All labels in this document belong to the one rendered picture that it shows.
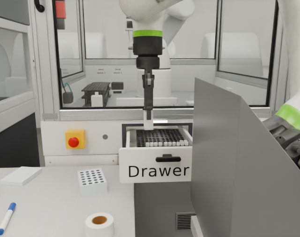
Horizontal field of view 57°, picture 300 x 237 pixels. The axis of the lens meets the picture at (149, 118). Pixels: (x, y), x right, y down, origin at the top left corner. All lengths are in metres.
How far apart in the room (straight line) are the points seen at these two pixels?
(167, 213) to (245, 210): 0.81
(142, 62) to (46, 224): 0.53
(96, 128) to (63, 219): 0.43
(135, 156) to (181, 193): 0.47
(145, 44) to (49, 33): 0.42
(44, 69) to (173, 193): 0.74
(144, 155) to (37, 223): 0.34
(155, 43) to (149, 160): 0.35
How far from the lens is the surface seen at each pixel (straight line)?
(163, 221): 1.32
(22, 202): 0.96
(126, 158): 0.84
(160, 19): 0.87
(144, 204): 1.26
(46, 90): 1.15
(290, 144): 0.55
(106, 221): 0.73
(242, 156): 0.47
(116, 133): 1.13
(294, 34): 0.86
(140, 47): 0.85
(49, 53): 1.14
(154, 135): 1.06
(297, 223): 0.56
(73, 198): 0.93
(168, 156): 0.81
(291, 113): 0.62
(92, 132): 1.14
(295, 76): 0.83
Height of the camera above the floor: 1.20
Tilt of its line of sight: 13 degrees down
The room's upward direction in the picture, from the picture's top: straight up
